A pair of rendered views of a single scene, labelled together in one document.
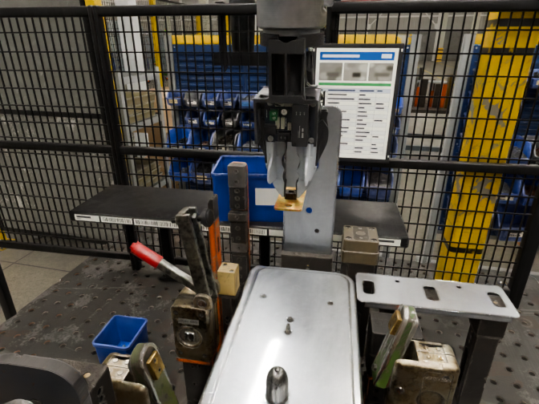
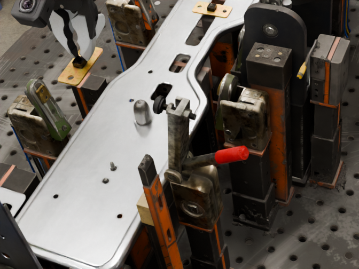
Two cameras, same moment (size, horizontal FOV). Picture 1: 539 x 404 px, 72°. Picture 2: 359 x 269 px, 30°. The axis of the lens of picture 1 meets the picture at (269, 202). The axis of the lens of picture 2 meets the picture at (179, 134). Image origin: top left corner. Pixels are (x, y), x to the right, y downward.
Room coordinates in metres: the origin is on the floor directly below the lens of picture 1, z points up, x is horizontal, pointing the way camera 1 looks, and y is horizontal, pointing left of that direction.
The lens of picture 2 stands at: (1.17, 0.40, 1.92)
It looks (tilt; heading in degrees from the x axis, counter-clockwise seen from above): 48 degrees down; 204
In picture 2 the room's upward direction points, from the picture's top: 12 degrees counter-clockwise
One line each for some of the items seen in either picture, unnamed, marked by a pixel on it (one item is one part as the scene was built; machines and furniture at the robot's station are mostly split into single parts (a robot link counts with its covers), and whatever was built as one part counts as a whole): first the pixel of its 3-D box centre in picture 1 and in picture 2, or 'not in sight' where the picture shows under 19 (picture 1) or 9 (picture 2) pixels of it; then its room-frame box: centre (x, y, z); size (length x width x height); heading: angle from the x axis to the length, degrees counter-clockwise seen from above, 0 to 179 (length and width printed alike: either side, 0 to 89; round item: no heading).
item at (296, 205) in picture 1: (291, 195); (79, 62); (0.49, -0.03, 1.25); 0.08 x 0.04 x 0.01; 170
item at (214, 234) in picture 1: (219, 307); (171, 253); (0.62, 0.10, 0.95); 0.03 x 0.01 x 0.50; 170
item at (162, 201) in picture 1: (237, 212); not in sight; (0.96, 0.09, 1.01); 0.90 x 0.22 x 0.03; 80
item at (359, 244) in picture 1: (353, 297); not in sight; (0.75, -0.21, 0.88); 0.08 x 0.08 x 0.36; 80
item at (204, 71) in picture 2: not in sight; (188, 115); (0.22, 0.02, 0.84); 0.12 x 0.05 x 0.29; 80
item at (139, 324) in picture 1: (123, 344); not in sight; (0.73, 0.37, 0.74); 0.11 x 0.10 x 0.09; 170
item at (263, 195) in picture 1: (273, 187); not in sight; (0.94, -0.01, 1.10); 0.30 x 0.17 x 0.13; 88
